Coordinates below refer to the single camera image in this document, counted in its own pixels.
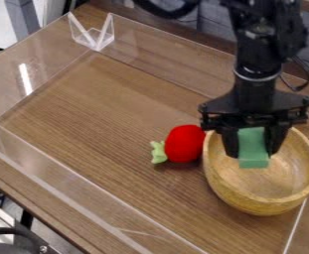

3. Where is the red plush strawberry toy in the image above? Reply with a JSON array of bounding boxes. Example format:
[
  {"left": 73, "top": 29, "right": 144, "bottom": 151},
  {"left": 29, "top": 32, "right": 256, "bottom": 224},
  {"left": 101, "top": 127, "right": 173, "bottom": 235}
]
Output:
[{"left": 151, "top": 125, "right": 207, "bottom": 164}]

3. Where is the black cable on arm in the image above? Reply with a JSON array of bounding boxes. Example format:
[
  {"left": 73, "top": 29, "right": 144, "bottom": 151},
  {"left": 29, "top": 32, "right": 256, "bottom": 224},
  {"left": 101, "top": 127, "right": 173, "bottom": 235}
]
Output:
[{"left": 278, "top": 55, "right": 309, "bottom": 93}]

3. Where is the light wooden bowl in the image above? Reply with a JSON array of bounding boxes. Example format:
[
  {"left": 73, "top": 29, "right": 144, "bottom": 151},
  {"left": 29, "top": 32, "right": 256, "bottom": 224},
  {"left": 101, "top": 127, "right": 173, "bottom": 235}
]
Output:
[{"left": 204, "top": 128, "right": 309, "bottom": 216}]

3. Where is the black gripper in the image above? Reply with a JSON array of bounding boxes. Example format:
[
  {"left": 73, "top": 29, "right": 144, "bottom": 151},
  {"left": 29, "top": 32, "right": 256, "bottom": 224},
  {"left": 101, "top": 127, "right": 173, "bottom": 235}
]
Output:
[{"left": 199, "top": 76, "right": 309, "bottom": 158}]

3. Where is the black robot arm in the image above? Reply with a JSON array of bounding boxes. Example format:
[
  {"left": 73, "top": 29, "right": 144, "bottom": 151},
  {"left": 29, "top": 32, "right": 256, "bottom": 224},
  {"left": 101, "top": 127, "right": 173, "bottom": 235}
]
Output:
[{"left": 199, "top": 0, "right": 309, "bottom": 158}]

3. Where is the clear acrylic tray enclosure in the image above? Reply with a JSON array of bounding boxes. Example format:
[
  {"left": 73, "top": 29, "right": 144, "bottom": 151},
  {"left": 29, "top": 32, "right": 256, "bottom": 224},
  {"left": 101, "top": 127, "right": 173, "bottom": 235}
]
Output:
[{"left": 0, "top": 6, "right": 309, "bottom": 254}]

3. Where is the green foam block stick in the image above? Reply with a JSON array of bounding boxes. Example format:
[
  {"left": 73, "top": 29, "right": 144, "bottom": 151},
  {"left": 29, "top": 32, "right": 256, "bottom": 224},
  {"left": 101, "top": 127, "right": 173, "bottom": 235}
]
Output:
[{"left": 238, "top": 127, "right": 270, "bottom": 169}]

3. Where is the black device bottom left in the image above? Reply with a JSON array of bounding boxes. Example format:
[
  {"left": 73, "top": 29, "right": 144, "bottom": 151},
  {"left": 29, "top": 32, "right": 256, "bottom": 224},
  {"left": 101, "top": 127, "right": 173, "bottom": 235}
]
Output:
[{"left": 0, "top": 223, "right": 64, "bottom": 254}]

